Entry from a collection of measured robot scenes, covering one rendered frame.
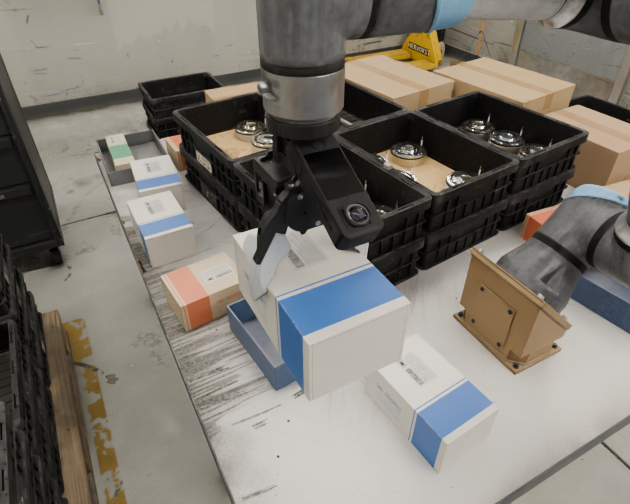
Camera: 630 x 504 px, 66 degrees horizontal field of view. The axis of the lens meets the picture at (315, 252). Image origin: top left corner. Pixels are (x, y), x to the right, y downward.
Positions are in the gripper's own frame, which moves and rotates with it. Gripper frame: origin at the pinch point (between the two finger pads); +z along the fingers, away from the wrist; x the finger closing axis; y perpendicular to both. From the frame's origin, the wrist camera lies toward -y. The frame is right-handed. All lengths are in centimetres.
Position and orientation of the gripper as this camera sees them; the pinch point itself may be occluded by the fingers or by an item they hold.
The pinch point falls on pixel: (314, 283)
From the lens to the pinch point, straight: 56.5
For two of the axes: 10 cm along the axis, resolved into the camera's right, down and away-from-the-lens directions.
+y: -4.8, -5.4, 6.9
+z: 0.0, 7.9, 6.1
